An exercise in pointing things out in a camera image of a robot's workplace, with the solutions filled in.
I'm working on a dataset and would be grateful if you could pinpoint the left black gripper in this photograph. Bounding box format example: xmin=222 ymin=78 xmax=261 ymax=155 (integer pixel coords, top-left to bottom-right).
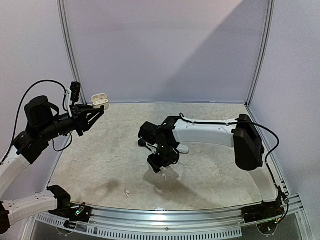
xmin=39 ymin=103 xmax=104 ymax=141

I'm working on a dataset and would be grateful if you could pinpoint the white case with black window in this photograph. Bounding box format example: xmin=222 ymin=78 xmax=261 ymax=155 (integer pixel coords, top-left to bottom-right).
xmin=91 ymin=93 xmax=110 ymax=111

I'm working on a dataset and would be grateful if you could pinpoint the black oval charging case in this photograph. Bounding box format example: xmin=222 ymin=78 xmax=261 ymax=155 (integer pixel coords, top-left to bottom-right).
xmin=138 ymin=139 xmax=146 ymax=147

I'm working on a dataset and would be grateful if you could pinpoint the white oval charging case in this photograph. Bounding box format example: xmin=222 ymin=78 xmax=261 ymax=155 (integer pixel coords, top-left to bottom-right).
xmin=177 ymin=144 xmax=189 ymax=154

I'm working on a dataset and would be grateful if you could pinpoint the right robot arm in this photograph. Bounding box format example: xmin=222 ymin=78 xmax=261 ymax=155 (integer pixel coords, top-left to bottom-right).
xmin=138 ymin=113 xmax=281 ymax=218

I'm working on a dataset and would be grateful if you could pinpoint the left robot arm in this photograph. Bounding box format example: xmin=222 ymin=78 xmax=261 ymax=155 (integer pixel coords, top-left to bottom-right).
xmin=0 ymin=95 xmax=109 ymax=234

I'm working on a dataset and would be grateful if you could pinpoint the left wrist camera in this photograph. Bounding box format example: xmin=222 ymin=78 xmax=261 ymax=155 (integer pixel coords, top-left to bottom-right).
xmin=62 ymin=81 xmax=81 ymax=112

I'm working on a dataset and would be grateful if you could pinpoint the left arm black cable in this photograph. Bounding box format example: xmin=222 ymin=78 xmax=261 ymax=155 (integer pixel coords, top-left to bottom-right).
xmin=0 ymin=79 xmax=73 ymax=163

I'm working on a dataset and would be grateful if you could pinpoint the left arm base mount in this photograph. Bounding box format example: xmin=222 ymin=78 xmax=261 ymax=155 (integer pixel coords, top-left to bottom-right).
xmin=48 ymin=202 xmax=93 ymax=223

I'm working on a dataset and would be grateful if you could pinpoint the left aluminium frame post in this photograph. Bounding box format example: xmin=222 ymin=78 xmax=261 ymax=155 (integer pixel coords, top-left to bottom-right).
xmin=56 ymin=0 xmax=88 ymax=108

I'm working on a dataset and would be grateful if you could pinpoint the aluminium frame post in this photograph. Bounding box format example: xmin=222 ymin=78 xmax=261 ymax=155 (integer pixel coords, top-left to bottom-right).
xmin=244 ymin=0 xmax=275 ymax=108
xmin=56 ymin=0 xmax=88 ymax=108

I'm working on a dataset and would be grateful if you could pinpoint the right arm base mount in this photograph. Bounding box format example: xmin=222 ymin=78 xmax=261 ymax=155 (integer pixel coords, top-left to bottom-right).
xmin=241 ymin=198 xmax=285 ymax=223

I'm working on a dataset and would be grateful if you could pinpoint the aluminium front rail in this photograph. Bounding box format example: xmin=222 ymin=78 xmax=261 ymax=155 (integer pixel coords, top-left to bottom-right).
xmin=29 ymin=192 xmax=305 ymax=238

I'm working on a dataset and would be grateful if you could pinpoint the right aluminium frame post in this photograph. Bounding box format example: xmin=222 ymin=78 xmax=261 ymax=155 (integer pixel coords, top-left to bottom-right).
xmin=244 ymin=0 xmax=275 ymax=108

